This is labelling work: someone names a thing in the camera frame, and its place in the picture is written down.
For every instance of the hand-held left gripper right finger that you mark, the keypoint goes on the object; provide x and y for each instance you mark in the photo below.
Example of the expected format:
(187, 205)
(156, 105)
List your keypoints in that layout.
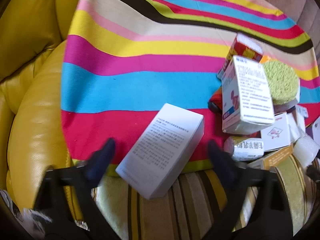
(222, 165)

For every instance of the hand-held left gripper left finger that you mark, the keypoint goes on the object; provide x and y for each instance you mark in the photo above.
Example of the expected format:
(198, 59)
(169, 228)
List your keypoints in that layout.
(102, 160)

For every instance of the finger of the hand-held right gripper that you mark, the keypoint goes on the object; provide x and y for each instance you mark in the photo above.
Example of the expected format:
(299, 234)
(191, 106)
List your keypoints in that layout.
(314, 171)

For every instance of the white cube box red logo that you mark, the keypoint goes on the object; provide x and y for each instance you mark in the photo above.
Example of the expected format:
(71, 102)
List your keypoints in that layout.
(275, 132)

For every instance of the large white box black text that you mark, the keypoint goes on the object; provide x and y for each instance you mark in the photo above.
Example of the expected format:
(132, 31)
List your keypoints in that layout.
(160, 150)

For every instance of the white medicine box pink figure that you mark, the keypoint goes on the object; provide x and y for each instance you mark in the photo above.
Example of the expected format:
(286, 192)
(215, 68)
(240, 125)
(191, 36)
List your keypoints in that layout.
(247, 97)

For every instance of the green round sponge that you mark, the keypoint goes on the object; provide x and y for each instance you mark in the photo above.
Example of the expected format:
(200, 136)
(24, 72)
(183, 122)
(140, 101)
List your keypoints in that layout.
(282, 80)

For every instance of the red and white box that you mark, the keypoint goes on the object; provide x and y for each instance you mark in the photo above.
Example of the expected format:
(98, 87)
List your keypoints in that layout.
(246, 47)

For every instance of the brown cardboard box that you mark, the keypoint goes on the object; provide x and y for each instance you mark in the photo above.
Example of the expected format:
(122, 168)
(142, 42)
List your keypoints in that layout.
(272, 158)

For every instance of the beige striped cushion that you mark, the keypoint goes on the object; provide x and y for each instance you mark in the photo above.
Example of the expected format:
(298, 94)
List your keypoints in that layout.
(175, 212)

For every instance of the yellow leather sofa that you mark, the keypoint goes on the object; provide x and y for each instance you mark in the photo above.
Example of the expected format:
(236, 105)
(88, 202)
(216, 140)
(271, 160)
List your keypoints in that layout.
(30, 80)

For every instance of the colourful striped blanket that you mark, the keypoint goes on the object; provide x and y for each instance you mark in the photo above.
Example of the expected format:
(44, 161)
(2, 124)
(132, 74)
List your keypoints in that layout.
(150, 55)

